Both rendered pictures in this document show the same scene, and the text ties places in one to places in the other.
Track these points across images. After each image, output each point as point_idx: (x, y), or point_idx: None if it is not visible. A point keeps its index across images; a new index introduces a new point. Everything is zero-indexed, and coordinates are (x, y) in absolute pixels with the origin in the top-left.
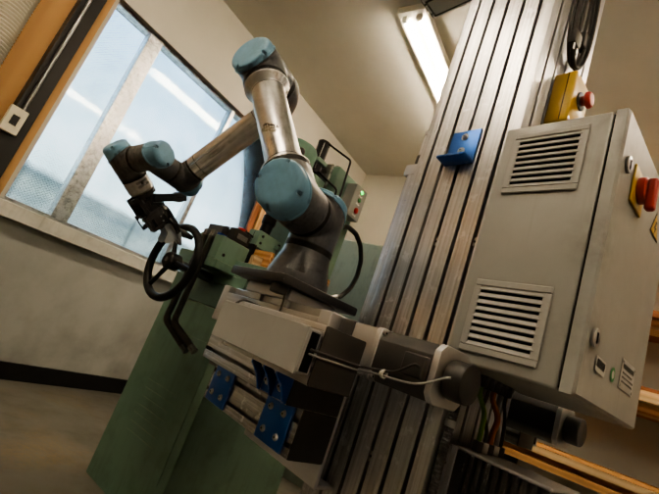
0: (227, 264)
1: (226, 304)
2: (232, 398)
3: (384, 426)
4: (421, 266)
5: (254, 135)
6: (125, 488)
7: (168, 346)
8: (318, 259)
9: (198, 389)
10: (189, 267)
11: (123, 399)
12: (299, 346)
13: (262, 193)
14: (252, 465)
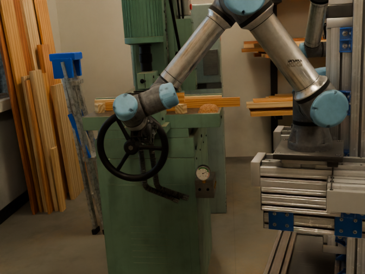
0: (168, 124)
1: (329, 193)
2: (298, 223)
3: None
4: None
5: (218, 38)
6: None
7: (133, 199)
8: (327, 128)
9: (189, 215)
10: (164, 147)
11: (111, 248)
12: None
13: (322, 119)
14: (207, 228)
